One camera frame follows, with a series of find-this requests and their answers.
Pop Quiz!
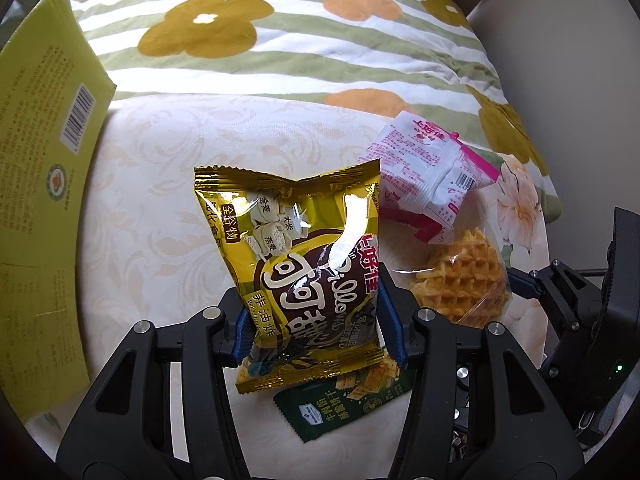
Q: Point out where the gold snack packet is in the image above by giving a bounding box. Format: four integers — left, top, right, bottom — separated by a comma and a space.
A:
194, 157, 387, 397

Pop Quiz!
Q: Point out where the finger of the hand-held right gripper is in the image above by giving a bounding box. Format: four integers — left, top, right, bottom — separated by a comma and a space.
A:
506, 259, 608, 337

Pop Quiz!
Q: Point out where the dark green snack packet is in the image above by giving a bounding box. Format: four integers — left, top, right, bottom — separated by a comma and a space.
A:
272, 355, 417, 444

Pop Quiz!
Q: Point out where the waffle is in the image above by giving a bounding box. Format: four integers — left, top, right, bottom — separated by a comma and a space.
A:
409, 227, 514, 329

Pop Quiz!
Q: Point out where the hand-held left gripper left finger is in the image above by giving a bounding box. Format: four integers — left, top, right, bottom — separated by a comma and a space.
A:
55, 287, 253, 480

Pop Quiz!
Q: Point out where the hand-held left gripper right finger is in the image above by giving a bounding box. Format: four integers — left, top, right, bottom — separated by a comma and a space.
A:
377, 262, 587, 480

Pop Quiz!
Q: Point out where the floral striped blanket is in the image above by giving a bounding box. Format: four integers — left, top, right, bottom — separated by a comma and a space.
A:
67, 0, 564, 222

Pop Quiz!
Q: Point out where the green cardboard box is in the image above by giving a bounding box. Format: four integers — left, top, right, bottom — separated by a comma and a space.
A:
0, 0, 117, 423

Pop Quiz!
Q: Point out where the pink and white snack packet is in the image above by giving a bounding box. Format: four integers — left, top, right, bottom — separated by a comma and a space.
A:
362, 110, 503, 247

